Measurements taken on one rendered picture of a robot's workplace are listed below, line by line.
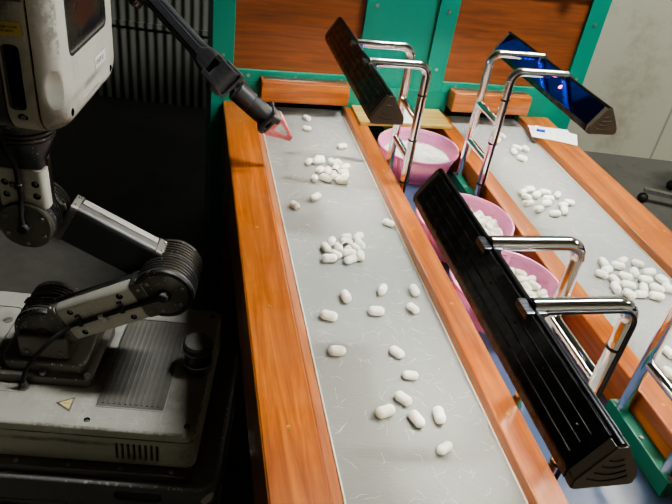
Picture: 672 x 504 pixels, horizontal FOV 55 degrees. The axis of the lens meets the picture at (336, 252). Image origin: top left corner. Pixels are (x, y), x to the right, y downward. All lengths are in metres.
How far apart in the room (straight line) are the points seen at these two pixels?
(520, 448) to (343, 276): 0.56
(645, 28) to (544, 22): 1.97
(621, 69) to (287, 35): 2.67
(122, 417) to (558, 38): 1.91
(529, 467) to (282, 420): 0.42
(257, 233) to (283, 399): 0.53
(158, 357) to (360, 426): 0.65
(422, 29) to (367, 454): 1.57
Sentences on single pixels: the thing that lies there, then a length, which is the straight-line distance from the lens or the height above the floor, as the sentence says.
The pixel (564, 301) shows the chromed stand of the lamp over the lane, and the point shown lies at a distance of 0.92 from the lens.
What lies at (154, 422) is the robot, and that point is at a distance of 1.51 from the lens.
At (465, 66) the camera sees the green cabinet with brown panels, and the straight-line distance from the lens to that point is 2.44.
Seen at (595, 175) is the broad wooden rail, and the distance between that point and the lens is 2.26.
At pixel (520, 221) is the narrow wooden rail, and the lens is 1.84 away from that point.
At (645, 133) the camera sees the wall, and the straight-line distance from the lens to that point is 4.70.
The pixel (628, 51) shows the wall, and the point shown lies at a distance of 4.43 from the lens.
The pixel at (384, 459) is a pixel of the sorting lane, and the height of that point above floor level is 0.74.
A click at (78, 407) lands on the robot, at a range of 1.56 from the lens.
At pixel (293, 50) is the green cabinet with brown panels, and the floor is 0.95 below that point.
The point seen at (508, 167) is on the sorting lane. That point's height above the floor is 0.74.
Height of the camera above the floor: 1.62
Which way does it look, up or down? 34 degrees down
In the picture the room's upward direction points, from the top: 9 degrees clockwise
